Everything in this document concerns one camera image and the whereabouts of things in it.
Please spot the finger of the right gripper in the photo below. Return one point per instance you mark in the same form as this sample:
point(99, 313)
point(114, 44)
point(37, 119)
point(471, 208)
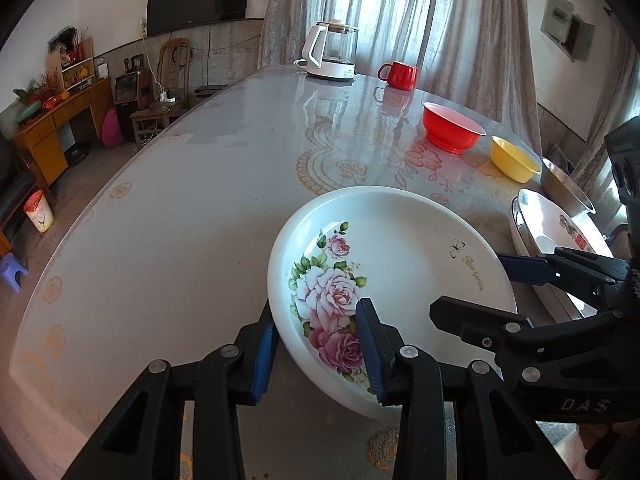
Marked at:
point(515, 329)
point(604, 283)

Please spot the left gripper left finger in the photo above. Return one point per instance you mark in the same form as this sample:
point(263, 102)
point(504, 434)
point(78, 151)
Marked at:
point(140, 438)

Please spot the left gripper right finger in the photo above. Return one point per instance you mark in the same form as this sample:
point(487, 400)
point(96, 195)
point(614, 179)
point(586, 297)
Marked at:
point(494, 437)

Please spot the white plate red blue pattern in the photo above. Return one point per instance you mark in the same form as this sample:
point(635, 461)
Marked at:
point(538, 226)

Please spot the stainless steel bowl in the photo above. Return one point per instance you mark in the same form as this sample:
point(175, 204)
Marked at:
point(562, 190)

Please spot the yellow plastic bowl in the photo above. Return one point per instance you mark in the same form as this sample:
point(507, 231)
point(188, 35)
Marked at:
point(512, 161)

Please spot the white plate pink roses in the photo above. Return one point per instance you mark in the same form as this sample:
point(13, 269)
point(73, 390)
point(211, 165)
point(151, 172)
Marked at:
point(399, 249)

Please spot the person's right hand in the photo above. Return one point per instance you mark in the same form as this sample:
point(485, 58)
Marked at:
point(605, 443)

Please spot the side window curtain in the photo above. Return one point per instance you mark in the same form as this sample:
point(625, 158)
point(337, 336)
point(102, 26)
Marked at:
point(618, 101)

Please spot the red plastic bowl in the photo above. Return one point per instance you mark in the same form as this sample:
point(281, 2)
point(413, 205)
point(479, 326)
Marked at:
point(449, 130)

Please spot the small purple stool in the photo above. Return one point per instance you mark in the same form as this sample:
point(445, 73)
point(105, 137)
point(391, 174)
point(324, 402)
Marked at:
point(12, 271)

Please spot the red white waste bin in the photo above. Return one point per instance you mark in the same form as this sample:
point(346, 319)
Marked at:
point(39, 211)

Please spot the red mug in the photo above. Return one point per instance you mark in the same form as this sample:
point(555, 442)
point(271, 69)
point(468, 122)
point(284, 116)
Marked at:
point(399, 75)

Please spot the beige window curtain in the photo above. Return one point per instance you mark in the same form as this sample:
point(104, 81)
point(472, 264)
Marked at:
point(472, 52)

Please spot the pink round object on floor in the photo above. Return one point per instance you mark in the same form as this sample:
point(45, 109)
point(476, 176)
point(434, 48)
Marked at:
point(111, 135)

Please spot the orange wooden cabinet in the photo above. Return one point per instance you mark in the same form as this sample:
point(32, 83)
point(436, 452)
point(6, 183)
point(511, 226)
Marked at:
point(84, 112)

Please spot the white glass electric kettle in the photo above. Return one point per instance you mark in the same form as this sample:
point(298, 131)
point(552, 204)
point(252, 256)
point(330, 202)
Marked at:
point(329, 51)

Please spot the black speaker box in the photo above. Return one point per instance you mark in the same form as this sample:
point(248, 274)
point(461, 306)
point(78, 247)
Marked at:
point(134, 87)

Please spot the wooden chair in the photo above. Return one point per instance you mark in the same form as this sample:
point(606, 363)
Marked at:
point(171, 94)

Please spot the wooden shelf with ornaments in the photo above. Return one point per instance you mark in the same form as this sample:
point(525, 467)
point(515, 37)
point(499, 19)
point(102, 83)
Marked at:
point(70, 60)

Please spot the wall electrical box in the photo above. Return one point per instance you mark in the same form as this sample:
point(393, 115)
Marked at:
point(567, 30)

